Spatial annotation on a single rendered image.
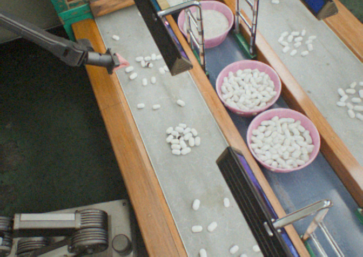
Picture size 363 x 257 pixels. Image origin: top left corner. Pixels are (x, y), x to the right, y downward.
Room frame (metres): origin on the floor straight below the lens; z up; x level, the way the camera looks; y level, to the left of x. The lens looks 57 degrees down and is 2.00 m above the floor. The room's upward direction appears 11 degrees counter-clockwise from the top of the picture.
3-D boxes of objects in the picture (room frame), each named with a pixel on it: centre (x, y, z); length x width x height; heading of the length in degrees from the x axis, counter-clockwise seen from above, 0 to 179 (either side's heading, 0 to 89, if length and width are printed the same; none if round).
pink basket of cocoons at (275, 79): (0.90, -0.30, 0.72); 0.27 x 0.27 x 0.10
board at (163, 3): (1.55, -0.16, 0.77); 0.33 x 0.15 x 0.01; 102
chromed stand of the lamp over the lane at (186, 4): (1.12, -0.05, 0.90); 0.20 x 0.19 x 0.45; 12
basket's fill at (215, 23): (1.33, -0.21, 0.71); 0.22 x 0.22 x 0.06
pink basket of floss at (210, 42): (1.33, -0.21, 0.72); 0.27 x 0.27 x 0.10
